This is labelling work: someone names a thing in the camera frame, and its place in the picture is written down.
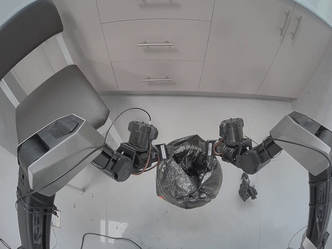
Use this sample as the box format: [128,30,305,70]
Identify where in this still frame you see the black plastic bag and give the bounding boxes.
[155,135,224,210]

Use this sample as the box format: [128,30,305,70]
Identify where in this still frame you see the crumpled black plastic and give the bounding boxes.
[238,172,259,202]

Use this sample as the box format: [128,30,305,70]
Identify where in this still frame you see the beige cabinet with drawers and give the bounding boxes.
[0,0,332,100]

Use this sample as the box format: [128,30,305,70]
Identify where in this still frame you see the black cable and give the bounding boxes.
[16,108,152,209]
[82,233,142,249]
[261,136,332,165]

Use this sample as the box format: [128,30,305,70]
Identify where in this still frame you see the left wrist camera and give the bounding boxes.
[155,144,175,162]

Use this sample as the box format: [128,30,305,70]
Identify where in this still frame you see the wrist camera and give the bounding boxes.
[155,144,175,162]
[206,140,221,157]

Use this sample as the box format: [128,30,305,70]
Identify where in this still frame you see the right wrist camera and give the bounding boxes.
[206,140,221,157]

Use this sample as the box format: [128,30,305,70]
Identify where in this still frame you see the grey chair with white frame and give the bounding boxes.
[0,0,122,194]

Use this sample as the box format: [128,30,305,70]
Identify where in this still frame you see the white cable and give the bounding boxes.
[50,226,58,249]

